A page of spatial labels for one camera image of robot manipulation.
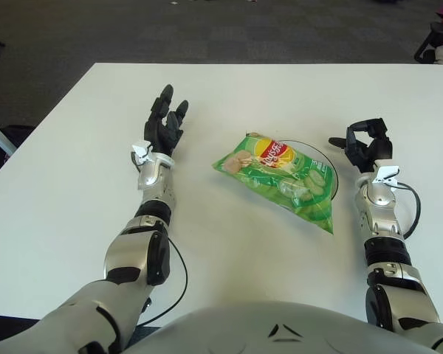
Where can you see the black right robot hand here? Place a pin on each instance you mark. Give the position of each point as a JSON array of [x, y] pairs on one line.
[[380, 147]]

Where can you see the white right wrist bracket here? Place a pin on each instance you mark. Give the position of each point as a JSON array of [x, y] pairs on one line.
[[387, 172]]

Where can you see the silver robot torso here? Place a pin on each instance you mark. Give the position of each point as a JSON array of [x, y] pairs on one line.
[[225, 332]]

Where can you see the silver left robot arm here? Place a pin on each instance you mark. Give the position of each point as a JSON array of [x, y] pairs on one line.
[[133, 254]]

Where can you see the white table leg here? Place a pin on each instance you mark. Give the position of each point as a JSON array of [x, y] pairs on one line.
[[0, 136]]

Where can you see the black office chair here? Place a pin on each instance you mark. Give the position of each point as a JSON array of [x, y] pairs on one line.
[[422, 48]]

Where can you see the white plate with black rim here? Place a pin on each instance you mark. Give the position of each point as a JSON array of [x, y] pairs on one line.
[[319, 153]]

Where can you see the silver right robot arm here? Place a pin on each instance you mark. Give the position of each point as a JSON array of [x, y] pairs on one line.
[[398, 287]]

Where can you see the green potato chips bag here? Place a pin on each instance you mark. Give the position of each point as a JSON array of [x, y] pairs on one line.
[[280, 177]]

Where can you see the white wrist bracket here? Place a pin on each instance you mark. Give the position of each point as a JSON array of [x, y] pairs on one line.
[[387, 172], [140, 149]]

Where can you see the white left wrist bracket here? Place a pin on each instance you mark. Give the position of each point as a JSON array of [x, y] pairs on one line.
[[140, 149]]

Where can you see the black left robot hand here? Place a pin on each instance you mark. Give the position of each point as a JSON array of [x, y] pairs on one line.
[[162, 132]]

